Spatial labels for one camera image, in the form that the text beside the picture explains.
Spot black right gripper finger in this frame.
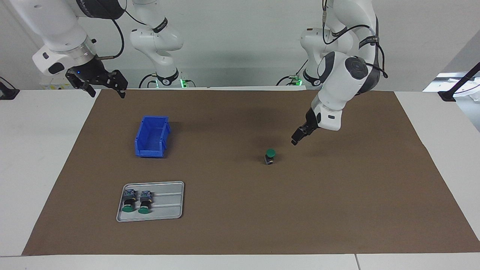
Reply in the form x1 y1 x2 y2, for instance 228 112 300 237
77 83 96 98
106 70 129 99

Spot white box yellow label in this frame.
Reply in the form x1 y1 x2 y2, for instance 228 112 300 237
39 72 82 90

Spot brown paper mat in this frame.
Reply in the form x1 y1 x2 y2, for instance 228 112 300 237
22 89 480 256

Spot blue plastic bin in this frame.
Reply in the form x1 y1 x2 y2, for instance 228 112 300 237
134 115 171 158

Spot black table clamp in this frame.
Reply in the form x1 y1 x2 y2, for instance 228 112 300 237
0 77 20 100

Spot grey metal tray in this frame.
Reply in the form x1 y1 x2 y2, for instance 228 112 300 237
115 181 185 222

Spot black angled stand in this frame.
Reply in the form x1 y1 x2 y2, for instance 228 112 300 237
438 62 480 102

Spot black base cable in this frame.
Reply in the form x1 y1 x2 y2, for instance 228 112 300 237
139 73 158 89
277 58 312 86

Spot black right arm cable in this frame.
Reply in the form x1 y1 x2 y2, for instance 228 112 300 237
96 9 158 60

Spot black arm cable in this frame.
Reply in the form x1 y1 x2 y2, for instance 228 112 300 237
322 0 389 79
96 9 158 60

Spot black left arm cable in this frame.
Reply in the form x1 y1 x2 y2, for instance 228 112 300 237
322 0 389 79

